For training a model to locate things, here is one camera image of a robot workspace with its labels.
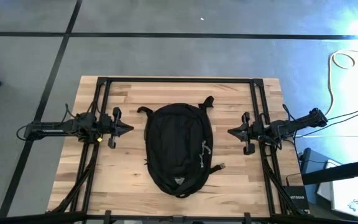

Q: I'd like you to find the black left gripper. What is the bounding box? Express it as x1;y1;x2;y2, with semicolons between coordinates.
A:
99;106;135;149

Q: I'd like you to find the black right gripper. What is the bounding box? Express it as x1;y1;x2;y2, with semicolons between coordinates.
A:
227;111;265;156

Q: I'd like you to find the black backpack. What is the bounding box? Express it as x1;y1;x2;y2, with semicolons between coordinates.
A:
136;95;226;199

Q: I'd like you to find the grey-blue case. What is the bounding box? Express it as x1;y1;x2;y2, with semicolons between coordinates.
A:
298;147;334;175

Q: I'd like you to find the black Netgear box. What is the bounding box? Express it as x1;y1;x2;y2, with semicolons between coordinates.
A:
283;185;310;211

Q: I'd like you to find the black diagonal support beam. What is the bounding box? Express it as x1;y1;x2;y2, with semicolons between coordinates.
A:
301;157;358;186

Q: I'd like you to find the white box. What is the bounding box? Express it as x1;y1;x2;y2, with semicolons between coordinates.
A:
317;175;358;222

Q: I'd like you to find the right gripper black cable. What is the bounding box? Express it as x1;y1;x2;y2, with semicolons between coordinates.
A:
282;103;293;122

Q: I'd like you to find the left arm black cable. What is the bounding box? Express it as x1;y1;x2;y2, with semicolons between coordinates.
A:
63;103;77;121

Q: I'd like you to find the cream floor cable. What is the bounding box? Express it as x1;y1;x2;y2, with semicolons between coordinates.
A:
317;49;358;124

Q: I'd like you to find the thin black floor cable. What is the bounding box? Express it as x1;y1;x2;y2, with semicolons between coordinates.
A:
295;108;358;138

